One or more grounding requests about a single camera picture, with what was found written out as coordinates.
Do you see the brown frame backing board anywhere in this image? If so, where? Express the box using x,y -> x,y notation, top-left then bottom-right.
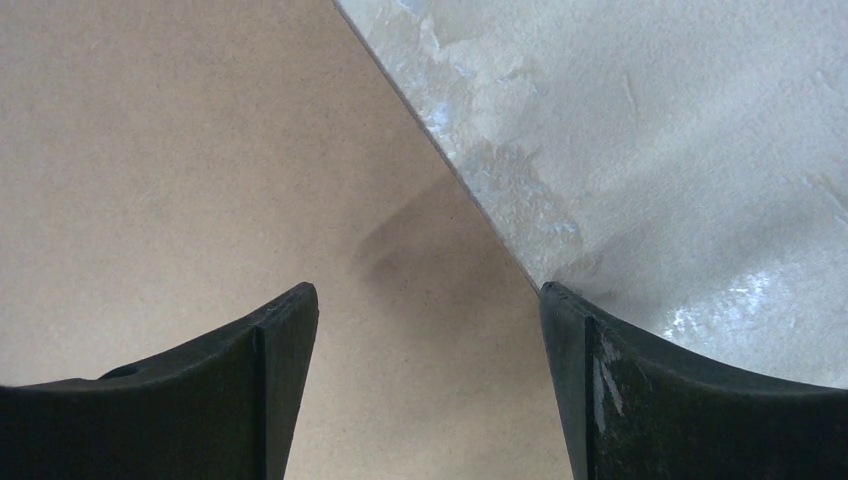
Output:
1,1 -> 571,479

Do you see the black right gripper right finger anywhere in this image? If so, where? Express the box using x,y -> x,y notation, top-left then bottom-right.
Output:
539,282 -> 847,479

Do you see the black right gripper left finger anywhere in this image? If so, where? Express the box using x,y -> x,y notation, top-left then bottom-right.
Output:
1,283 -> 319,479

